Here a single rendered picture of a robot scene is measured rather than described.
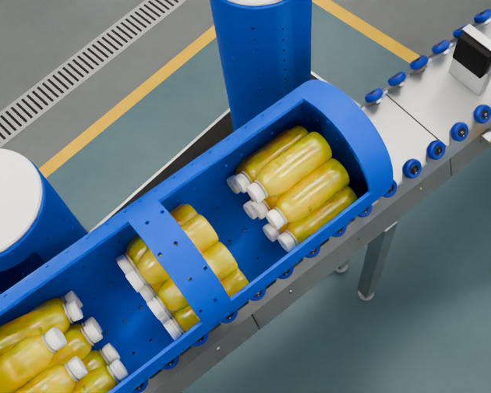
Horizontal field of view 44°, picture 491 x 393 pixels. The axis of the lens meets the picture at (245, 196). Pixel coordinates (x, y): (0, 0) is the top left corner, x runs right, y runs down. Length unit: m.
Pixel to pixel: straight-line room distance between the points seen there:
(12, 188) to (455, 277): 1.59
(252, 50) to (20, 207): 0.76
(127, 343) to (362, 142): 0.62
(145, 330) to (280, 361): 1.00
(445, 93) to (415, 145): 0.17
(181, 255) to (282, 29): 0.84
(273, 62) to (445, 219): 1.03
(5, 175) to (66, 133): 1.36
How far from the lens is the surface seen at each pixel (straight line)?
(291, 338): 2.25
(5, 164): 1.49
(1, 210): 1.44
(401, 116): 1.54
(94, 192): 2.61
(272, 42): 1.73
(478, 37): 1.52
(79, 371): 1.16
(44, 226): 1.44
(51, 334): 1.15
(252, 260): 1.31
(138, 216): 1.11
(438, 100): 1.59
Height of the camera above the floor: 2.18
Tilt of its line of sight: 62 degrees down
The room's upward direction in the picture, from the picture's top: 11 degrees counter-clockwise
